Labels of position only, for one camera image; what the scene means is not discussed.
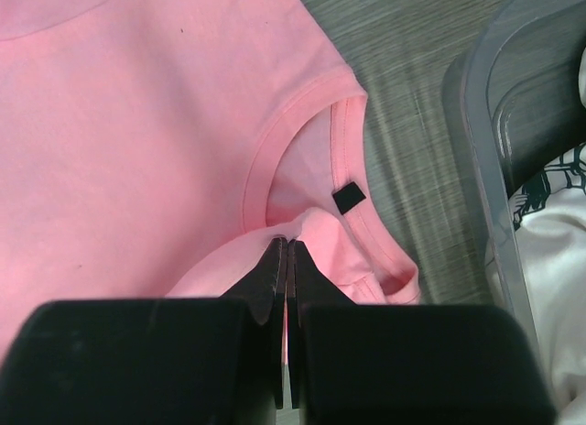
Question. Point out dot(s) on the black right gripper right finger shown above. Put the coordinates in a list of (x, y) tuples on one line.
[(405, 364)]

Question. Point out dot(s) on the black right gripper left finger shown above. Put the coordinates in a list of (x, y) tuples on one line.
[(158, 361)]

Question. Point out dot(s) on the pink t shirt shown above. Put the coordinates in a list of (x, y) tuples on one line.
[(154, 148)]

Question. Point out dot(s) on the white crumpled t shirt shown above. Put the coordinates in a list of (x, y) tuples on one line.
[(548, 214)]

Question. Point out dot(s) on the clear plastic bin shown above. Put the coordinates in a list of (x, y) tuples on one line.
[(511, 104)]

